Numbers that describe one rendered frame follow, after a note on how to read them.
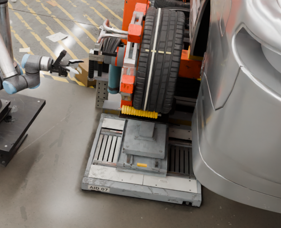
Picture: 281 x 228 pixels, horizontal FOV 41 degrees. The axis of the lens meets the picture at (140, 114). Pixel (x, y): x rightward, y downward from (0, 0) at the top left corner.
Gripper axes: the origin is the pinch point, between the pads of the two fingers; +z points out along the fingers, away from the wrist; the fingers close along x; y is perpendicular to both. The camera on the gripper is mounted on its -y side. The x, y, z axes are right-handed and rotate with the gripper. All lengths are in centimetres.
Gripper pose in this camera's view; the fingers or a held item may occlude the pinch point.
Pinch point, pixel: (82, 66)
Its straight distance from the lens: 237.7
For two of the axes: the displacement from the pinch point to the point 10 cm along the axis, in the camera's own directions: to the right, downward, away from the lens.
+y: -1.2, 7.9, 6.0
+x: -0.9, 5.9, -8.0
